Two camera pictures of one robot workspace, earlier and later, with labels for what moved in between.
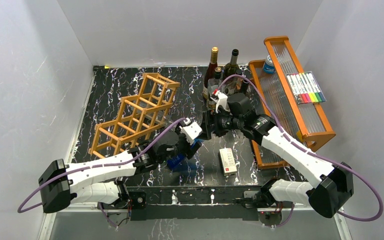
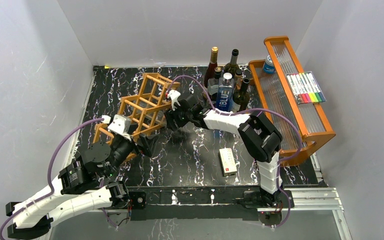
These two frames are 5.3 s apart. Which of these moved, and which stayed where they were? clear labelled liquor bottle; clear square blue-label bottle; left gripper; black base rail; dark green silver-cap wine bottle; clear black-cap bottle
Moved: left gripper; clear square blue-label bottle
Stayed: dark green silver-cap wine bottle; clear black-cap bottle; clear labelled liquor bottle; black base rail
